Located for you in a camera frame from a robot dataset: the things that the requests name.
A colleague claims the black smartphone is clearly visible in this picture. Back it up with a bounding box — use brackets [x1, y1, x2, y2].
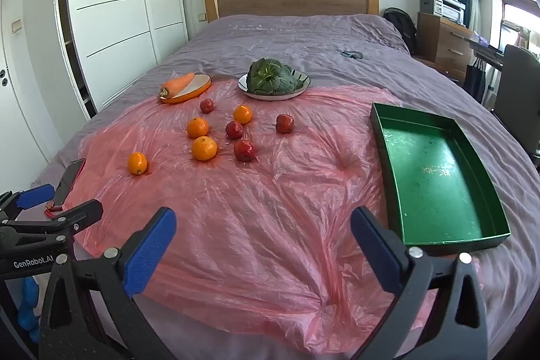
[53, 158, 87, 205]

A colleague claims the white round plate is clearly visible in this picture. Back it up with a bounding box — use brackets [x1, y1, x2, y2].
[237, 70, 311, 102]

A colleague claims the green leafy vegetable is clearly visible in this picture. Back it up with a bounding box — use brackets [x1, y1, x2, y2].
[246, 57, 305, 96]

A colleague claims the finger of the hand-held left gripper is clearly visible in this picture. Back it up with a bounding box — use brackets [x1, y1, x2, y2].
[0, 184, 56, 221]
[0, 199, 104, 247]

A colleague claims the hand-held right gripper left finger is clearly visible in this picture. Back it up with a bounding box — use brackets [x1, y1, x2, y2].
[39, 206, 177, 360]

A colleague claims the orange oval dish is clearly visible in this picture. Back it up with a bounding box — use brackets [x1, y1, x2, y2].
[159, 73, 212, 105]

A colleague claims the black backpack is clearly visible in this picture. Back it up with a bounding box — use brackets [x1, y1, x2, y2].
[383, 7, 418, 53]

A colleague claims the white printer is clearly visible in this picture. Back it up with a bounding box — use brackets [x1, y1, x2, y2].
[434, 0, 467, 26]

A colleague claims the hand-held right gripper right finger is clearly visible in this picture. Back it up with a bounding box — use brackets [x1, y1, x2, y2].
[350, 206, 490, 360]

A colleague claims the white door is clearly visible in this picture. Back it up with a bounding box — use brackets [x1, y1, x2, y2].
[0, 0, 55, 192]

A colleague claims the person's left hand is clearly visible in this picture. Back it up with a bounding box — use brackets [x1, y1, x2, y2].
[17, 277, 43, 344]

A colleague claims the orange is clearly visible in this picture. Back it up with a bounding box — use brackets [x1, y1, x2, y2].
[128, 153, 148, 175]
[191, 136, 218, 162]
[187, 117, 210, 139]
[233, 105, 253, 125]

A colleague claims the green rectangular box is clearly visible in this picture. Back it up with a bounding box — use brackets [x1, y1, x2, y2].
[370, 103, 511, 257]

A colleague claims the wooden dresser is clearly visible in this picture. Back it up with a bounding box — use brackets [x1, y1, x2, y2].
[415, 12, 475, 80]

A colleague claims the dark shopping bag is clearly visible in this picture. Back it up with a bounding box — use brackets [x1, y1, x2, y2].
[465, 58, 488, 103]

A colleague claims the desk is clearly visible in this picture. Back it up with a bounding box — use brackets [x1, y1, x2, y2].
[464, 33, 507, 70]

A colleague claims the carrot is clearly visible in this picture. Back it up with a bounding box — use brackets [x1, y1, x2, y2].
[159, 72, 196, 99]

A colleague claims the grey office chair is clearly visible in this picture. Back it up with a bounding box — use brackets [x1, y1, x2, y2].
[491, 45, 540, 156]

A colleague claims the white wardrobe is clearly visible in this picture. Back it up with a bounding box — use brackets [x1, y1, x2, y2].
[55, 0, 188, 120]

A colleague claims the pink plastic sheet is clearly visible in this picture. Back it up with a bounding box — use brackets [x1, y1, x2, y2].
[63, 84, 486, 356]

